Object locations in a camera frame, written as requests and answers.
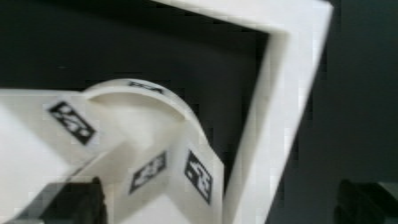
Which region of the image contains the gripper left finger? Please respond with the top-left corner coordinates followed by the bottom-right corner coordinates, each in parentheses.
top-left (13, 178), bottom-right (106, 224)

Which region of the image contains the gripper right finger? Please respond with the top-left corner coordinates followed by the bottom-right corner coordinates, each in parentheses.
top-left (333, 179), bottom-right (398, 224)

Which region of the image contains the white stool leg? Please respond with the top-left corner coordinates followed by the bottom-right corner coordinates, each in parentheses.
top-left (102, 122), bottom-right (223, 224)
top-left (0, 89), bottom-right (122, 224)

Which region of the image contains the white round stool seat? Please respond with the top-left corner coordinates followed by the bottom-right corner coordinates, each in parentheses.
top-left (83, 79), bottom-right (207, 175)

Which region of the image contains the white right barrier wall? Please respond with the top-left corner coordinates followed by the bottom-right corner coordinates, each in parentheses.
top-left (152, 0), bottom-right (333, 224)

